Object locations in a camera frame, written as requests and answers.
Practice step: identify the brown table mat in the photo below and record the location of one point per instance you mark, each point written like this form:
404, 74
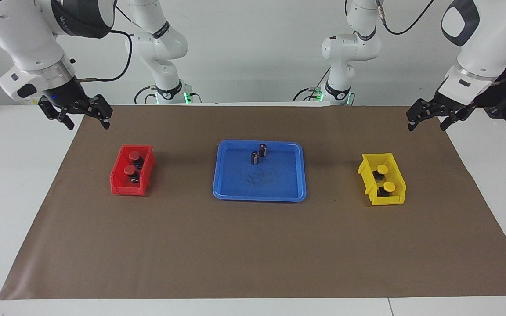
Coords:
253, 245

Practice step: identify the black cylindrical capacitor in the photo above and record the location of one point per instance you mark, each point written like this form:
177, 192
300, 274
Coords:
254, 158
263, 149

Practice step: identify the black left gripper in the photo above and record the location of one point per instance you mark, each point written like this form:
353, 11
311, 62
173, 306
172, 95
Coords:
448, 103

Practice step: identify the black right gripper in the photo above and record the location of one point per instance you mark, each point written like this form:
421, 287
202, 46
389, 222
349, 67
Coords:
66, 96

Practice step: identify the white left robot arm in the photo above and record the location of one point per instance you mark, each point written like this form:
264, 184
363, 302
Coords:
486, 39

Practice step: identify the yellow plastic bin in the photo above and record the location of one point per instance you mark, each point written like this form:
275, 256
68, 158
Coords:
389, 200

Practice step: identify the red push button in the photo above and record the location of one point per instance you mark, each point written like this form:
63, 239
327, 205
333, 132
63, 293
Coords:
134, 156
129, 169

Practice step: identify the blue plastic tray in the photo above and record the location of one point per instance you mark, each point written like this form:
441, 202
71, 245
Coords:
235, 188

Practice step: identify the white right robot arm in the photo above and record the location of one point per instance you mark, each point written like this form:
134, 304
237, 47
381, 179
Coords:
24, 39

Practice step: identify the white power strip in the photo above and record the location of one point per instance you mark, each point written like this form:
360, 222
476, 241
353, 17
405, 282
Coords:
29, 102

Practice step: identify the yellow push button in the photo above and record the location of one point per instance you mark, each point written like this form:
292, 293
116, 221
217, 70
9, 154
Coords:
382, 169
388, 187

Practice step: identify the red plastic bin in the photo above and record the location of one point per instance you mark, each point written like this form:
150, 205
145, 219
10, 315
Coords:
125, 188

